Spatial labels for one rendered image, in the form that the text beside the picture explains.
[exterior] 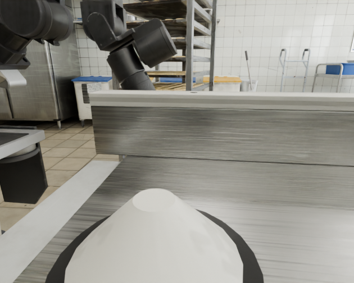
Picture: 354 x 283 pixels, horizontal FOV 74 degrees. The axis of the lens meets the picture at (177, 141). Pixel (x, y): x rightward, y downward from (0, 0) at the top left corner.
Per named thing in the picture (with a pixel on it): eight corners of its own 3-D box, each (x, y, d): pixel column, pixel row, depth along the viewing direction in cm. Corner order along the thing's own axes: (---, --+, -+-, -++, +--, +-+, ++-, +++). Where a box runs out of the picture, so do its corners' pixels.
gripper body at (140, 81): (168, 99, 51) (152, 68, 49) (159, 108, 41) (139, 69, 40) (143, 112, 53) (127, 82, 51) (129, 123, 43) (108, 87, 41)
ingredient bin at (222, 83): (201, 129, 352) (203, 77, 328) (202, 120, 412) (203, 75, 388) (237, 130, 346) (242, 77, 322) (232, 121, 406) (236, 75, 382)
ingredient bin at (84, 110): (77, 127, 362) (69, 76, 338) (92, 118, 422) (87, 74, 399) (111, 127, 361) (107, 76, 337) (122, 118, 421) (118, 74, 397)
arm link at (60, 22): (14, 21, 48) (-9, 16, 43) (46, -15, 45) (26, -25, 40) (46, 59, 50) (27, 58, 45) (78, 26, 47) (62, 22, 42)
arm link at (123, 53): (110, 55, 47) (98, 55, 42) (139, 39, 46) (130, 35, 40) (127, 87, 49) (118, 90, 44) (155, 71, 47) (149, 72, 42)
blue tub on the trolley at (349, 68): (341, 74, 347) (344, 63, 342) (362, 75, 309) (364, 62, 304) (321, 74, 348) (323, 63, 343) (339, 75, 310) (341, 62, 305)
